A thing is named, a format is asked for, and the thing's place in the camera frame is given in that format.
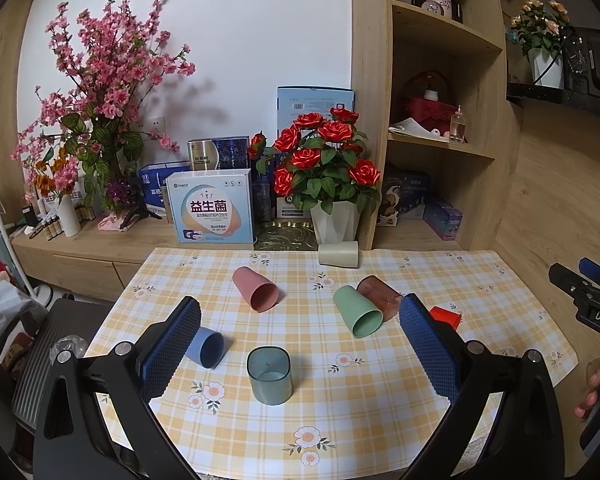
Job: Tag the green cup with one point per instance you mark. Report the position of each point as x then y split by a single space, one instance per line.
357 312

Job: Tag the white wall socket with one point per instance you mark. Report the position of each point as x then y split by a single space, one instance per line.
152 123

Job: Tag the row of small amber bottles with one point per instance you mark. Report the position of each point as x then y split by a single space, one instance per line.
50 227

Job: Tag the blue cup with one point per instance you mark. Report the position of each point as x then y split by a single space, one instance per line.
209 347

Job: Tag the red basket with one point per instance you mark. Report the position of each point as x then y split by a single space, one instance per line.
427 105

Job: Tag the light blue flat box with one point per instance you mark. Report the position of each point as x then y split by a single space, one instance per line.
312 105

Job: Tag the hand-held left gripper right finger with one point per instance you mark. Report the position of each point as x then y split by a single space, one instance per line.
427 355

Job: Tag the dark blue illustrated box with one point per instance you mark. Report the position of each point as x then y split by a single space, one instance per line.
405 195

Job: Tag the gold patterned tray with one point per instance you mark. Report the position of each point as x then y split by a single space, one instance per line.
285 235

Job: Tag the yellow checked floral tablecloth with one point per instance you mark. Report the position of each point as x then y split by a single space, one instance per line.
310 410

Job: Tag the brown transparent cup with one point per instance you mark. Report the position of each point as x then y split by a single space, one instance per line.
380 296

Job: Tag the white plastic bag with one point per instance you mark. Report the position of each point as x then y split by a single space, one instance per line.
2 310

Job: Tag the red rose bouquet white vase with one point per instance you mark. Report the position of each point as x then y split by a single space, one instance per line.
325 170

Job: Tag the pink cup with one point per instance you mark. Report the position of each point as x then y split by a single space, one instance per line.
255 290

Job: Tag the pink blossom branch arrangement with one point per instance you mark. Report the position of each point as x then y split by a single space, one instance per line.
100 110

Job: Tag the glass perfume bottle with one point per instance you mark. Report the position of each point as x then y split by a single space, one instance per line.
457 125

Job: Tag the person's right hand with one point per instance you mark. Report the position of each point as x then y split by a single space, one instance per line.
591 390

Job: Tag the teal transparent cup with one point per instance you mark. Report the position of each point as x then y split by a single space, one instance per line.
270 375

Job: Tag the red cup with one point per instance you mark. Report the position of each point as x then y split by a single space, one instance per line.
446 317

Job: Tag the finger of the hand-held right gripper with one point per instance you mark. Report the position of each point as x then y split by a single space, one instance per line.
597 270
565 280

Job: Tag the gold and blue gift box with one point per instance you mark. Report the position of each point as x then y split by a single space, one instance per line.
220 152

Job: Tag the white papers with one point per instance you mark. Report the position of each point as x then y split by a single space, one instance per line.
412 127

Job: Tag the wooden shelf unit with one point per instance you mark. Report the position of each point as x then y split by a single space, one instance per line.
430 85

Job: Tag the wooden sideboard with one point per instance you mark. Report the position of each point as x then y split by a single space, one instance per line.
95 250

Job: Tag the beige cup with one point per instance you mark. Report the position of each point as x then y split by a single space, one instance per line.
338 253

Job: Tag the white ribbed vase orange flowers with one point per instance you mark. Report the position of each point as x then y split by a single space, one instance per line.
67 210

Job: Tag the black mini tripod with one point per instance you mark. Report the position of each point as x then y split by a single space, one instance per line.
135 210

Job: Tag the black appliance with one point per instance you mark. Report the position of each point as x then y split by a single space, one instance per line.
595 67

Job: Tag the blue and white carton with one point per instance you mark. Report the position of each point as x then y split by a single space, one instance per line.
155 187

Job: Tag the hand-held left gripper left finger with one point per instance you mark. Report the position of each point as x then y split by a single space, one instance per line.
172 350

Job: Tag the white square printed box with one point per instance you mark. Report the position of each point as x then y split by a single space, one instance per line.
211 207

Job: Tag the peach rose plant white pot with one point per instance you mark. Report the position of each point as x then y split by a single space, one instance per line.
545 40

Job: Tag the small purple blue box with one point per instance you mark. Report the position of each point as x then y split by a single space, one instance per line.
442 217

